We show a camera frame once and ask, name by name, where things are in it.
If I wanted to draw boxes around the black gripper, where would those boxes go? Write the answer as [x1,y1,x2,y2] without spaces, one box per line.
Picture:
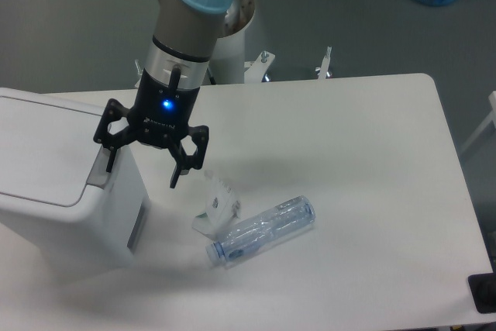
[93,68,209,188]

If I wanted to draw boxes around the white trash can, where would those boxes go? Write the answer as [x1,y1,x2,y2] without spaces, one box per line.
[1,88,148,267]

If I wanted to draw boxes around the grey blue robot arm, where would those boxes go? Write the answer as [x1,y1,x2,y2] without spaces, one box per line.
[94,0,234,184]

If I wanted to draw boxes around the crumpled white pouch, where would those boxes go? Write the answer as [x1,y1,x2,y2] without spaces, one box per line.
[191,170,241,240]

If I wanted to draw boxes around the clear plastic bottle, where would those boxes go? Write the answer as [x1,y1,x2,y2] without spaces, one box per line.
[205,195,315,266]

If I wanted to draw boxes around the black device at edge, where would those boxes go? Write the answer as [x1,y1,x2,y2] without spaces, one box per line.
[467,273,495,314]

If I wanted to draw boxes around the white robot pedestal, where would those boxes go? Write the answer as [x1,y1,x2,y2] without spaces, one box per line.
[133,0,277,90]

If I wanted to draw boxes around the white furniture frame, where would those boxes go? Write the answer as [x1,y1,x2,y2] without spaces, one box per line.
[460,91,495,161]

